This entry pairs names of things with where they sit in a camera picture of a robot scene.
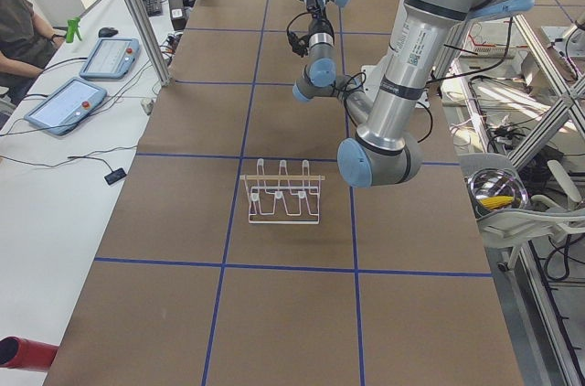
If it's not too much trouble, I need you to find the far teach pendant tablet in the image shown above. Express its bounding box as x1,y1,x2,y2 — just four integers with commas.
80,38,140,80

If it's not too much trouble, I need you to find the teach pendant tablet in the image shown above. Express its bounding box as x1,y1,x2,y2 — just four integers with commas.
80,38,140,80
25,78,107,135

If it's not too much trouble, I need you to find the black computer mouse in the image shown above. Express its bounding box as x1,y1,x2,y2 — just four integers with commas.
98,27,119,38

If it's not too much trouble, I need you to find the steel bowl with corn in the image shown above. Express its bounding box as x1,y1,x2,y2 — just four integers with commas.
467,168,529,219

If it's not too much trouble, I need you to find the green clamp tool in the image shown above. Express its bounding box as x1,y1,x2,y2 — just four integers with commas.
66,16,82,43

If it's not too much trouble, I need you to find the small black puck device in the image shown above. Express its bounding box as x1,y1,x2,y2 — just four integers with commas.
104,168,127,186

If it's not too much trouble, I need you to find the near teach pendant tablet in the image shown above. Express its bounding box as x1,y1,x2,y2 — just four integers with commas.
25,78,107,135

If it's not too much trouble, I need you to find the seated person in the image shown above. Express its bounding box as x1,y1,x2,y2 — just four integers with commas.
1,0,65,105

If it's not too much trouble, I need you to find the red cylinder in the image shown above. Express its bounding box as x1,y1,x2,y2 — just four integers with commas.
1,337,59,372

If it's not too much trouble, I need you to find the white pedestal column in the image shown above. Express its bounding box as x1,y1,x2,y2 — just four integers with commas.
360,0,461,110

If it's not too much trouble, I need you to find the white wire cup holder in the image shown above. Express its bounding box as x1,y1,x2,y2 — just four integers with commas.
239,158,325,225

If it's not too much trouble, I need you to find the aluminium frame post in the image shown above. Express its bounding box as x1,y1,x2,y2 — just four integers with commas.
124,0,171,87

